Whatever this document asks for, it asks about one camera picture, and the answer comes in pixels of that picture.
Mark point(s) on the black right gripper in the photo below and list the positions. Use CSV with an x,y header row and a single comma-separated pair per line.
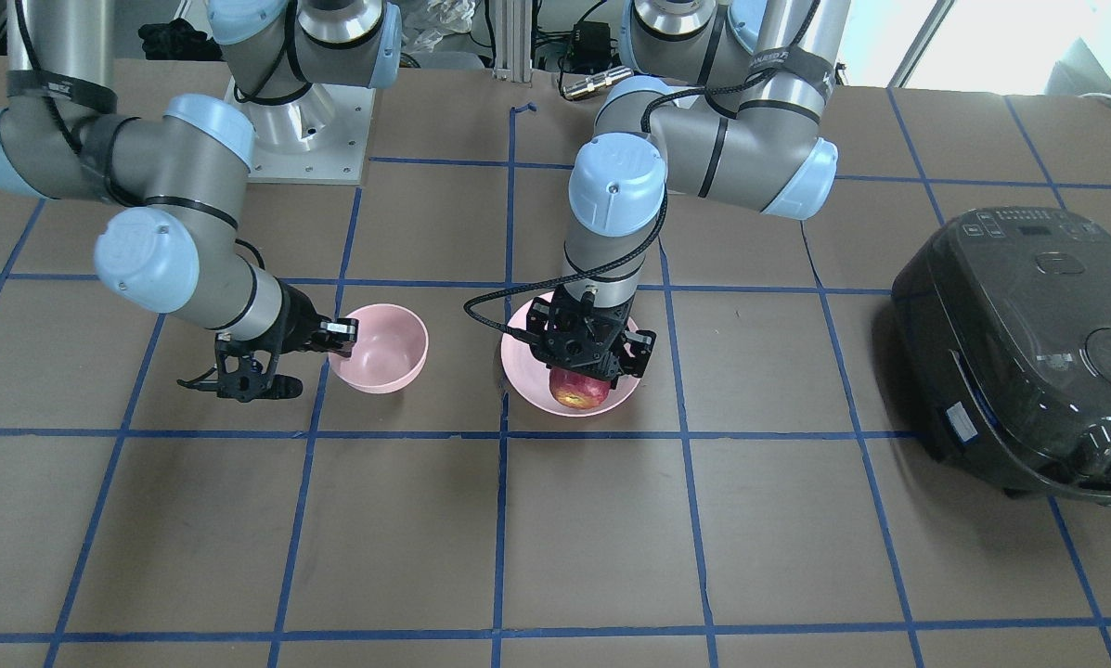
x,y
294,321

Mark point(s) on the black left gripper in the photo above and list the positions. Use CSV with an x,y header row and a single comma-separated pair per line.
x,y
639,345

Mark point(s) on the red apple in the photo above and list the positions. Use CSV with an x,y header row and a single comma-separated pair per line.
x,y
578,392

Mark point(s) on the small pink bowl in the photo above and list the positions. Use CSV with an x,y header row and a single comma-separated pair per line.
x,y
390,352

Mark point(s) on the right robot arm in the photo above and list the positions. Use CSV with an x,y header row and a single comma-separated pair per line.
x,y
181,181

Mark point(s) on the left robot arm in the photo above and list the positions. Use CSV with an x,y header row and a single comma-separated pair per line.
x,y
724,103

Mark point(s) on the large pink plate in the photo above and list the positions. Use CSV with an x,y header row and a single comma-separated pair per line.
x,y
530,378

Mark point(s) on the black power adapter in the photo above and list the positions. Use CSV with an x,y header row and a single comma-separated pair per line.
x,y
589,41

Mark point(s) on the dark grey rice cooker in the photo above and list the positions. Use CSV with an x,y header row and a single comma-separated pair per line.
x,y
1005,317

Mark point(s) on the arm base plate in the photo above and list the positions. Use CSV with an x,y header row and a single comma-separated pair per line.
x,y
320,139

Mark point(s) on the silver cable connector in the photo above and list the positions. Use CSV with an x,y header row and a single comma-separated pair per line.
x,y
594,83

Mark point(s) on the aluminium frame post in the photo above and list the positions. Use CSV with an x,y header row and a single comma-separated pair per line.
x,y
513,27

